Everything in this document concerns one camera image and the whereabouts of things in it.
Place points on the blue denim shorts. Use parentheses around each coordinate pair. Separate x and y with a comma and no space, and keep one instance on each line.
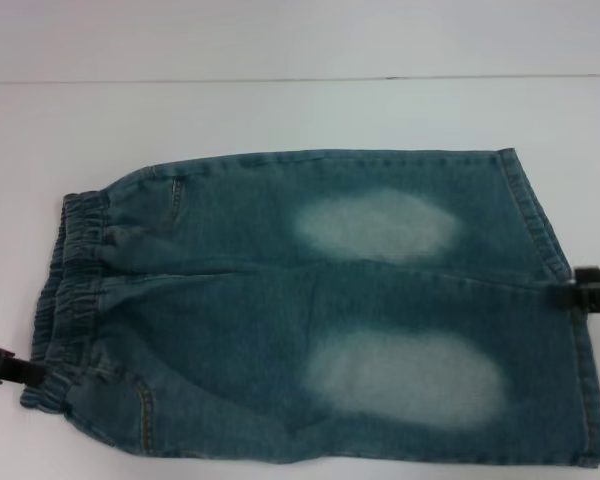
(290,300)

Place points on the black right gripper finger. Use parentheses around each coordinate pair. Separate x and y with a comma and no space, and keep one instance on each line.
(597,273)
(587,298)

